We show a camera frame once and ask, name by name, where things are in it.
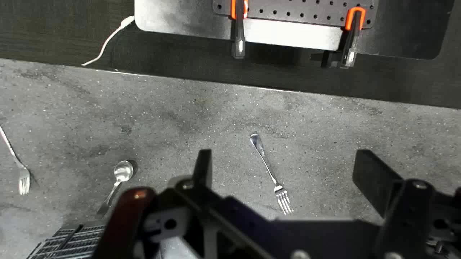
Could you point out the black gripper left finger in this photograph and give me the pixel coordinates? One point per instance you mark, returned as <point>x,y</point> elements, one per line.
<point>203,167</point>

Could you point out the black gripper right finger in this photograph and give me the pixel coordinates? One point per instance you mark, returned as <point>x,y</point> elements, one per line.
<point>374,177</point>

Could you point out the silver metal spoon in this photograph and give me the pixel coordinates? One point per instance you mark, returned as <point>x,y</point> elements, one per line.
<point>122,171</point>

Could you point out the black clamp with orange grip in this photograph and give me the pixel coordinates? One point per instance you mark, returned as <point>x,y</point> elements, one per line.
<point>350,44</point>
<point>238,43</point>

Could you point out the black slatted rack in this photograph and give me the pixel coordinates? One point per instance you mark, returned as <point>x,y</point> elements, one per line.
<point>62,244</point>

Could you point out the perforated metal board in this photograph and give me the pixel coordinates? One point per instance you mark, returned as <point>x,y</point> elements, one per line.
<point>297,8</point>

